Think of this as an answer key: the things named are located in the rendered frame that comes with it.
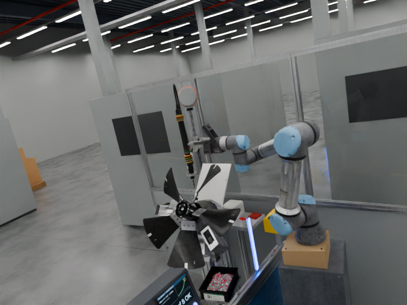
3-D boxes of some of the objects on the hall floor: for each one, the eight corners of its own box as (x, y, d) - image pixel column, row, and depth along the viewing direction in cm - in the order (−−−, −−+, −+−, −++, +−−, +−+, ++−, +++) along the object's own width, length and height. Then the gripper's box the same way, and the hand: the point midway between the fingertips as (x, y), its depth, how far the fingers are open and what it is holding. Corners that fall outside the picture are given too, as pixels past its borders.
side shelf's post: (253, 307, 270) (237, 220, 252) (257, 308, 268) (241, 221, 250) (251, 310, 267) (235, 222, 249) (255, 311, 265) (239, 223, 247)
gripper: (216, 156, 163) (186, 156, 176) (231, 148, 174) (201, 149, 188) (213, 140, 161) (183, 141, 174) (228, 133, 173) (199, 135, 186)
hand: (193, 140), depth 180 cm, fingers open, 8 cm apart
